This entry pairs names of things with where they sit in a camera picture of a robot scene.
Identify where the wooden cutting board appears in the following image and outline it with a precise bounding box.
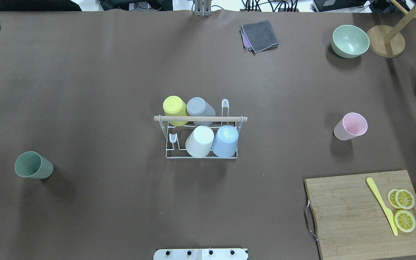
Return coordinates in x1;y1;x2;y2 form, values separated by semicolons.
304;170;416;260

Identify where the lemon slice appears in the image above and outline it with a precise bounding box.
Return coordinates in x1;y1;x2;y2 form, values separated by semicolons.
394;209;416;233
387;188;401;209
394;189;415;210

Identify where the wooden mug tree stand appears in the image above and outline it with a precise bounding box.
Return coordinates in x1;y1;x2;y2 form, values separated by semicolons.
367;0;416;58

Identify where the aluminium frame post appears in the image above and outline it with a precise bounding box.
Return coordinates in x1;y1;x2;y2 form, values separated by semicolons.
193;0;212;17

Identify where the yellow plastic knife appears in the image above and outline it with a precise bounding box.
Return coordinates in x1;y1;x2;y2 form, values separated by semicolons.
365;177;398;236

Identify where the grey plastic cup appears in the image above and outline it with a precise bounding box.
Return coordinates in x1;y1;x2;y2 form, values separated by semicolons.
186;97;216;117

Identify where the light blue plastic cup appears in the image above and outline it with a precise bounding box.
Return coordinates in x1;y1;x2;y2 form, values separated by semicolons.
212;125;238;158

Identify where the yellow plastic cup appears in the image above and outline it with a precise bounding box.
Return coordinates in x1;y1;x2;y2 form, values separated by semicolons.
163;95;189;116

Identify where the pink plastic cup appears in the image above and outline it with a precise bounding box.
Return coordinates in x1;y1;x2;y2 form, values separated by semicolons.
333;112;368;140

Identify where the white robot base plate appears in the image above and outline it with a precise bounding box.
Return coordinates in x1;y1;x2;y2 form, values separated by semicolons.
153;248;249;260

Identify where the green plastic cup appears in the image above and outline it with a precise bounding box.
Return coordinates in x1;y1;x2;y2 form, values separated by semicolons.
14;151;53;179

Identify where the purple folded cloth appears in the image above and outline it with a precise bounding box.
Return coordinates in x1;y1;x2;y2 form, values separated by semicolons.
240;31;252;51

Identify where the mint green bowl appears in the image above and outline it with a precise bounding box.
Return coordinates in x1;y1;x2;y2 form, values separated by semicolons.
331;25;370;58

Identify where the white plastic cup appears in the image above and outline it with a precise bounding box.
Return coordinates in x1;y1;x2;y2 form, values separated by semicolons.
185;126;214;158

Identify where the grey folded cloth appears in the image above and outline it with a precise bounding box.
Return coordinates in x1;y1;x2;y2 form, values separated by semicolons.
240;20;279;54

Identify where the white wire cup rack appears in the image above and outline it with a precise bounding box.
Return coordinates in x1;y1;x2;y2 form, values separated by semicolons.
155;95;247;159

